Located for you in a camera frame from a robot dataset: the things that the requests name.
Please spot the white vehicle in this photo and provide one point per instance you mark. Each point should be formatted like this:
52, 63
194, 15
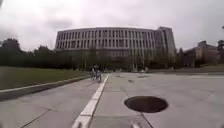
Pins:
144, 70

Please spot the bicycle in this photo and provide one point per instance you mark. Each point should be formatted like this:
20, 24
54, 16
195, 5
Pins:
97, 78

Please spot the grey concrete kerb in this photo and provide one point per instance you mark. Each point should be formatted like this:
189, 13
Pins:
33, 89

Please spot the grass lawn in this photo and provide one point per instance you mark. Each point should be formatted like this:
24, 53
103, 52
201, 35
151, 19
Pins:
30, 75

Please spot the robot's own part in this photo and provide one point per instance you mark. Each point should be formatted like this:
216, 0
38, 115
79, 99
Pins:
135, 126

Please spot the large grey curved building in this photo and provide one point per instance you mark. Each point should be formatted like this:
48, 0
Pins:
116, 41

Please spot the row of trees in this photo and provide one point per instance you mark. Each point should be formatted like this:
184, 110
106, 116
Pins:
20, 56

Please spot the grey concrete slab road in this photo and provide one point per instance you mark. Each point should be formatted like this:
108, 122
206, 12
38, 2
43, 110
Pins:
186, 96

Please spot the grass strip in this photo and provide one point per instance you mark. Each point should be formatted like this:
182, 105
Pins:
213, 68

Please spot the low dark building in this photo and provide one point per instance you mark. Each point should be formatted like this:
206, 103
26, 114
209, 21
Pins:
203, 53

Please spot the round dark manhole cover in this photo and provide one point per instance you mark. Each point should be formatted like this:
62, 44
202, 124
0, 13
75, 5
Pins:
130, 80
146, 104
143, 76

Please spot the white painted line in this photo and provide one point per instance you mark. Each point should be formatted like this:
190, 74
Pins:
91, 105

